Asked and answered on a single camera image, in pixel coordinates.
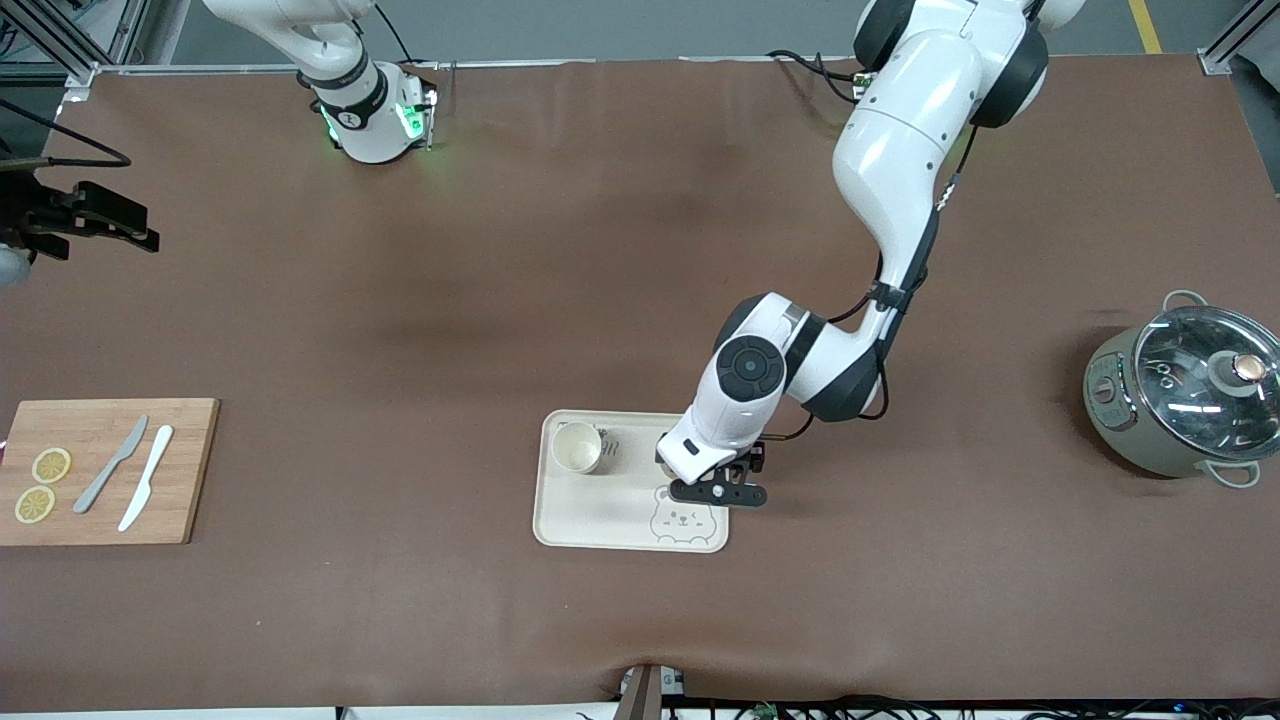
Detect cream bear print tray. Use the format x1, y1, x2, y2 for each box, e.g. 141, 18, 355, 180
532, 409, 731, 554

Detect brown table cover mat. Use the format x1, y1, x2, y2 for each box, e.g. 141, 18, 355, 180
0, 58, 1280, 713

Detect white plastic knife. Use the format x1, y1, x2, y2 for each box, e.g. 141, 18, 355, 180
118, 425, 175, 533

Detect grey plastic knife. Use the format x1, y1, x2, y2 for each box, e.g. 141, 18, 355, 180
73, 415, 150, 515

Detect bamboo cutting board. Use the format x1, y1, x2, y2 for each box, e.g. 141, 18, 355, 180
0, 398, 221, 547

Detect grey-green electric pot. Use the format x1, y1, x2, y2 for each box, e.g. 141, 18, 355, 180
1083, 290, 1280, 489

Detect glass pot lid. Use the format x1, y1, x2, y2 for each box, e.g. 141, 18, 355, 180
1133, 305, 1280, 463

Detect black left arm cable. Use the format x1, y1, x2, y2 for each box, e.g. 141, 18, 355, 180
770, 120, 981, 441

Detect black right base cable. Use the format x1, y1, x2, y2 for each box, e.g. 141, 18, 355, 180
373, 0, 416, 66

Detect black base cable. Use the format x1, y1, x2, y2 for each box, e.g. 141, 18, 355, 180
373, 0, 416, 66
765, 48, 863, 101

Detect black left base cable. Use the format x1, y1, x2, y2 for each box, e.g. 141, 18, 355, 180
765, 48, 863, 101

